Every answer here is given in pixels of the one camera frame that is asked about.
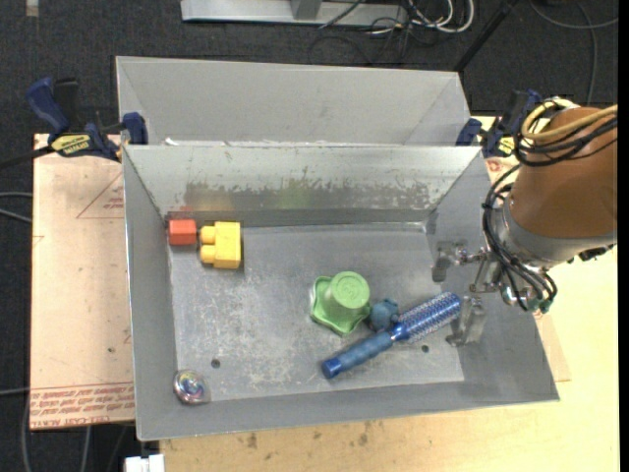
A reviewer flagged black cylinder on white bracket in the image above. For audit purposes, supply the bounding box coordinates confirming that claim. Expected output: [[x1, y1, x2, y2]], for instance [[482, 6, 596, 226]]
[[575, 242, 617, 265]]

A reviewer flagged brown cardboard board red print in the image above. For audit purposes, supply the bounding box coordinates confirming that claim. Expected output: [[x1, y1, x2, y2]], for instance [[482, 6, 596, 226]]
[[29, 133, 574, 432]]

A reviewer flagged small teal toy figure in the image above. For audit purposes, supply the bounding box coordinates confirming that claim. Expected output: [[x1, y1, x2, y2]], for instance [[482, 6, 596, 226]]
[[369, 298, 401, 333]]

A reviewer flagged blue round hairbrush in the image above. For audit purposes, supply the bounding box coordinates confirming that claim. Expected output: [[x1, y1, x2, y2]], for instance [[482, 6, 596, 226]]
[[320, 290, 464, 381]]

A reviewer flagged red toy block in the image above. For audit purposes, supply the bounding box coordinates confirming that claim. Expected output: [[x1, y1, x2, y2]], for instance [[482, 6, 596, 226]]
[[167, 218, 199, 247]]

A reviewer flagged yellow toy brick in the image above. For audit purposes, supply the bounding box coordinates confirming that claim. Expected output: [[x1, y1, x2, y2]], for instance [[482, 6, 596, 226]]
[[198, 220, 244, 270]]

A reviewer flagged grey metal bin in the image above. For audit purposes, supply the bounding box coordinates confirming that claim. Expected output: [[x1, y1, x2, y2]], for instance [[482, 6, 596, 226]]
[[115, 55, 561, 443]]

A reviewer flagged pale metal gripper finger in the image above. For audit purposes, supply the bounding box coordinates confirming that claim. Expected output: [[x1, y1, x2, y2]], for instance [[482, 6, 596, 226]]
[[431, 239, 469, 282], [445, 295, 487, 348]]

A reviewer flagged green toy cup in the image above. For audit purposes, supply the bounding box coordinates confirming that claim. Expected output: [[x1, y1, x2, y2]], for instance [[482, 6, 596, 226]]
[[310, 269, 372, 338]]

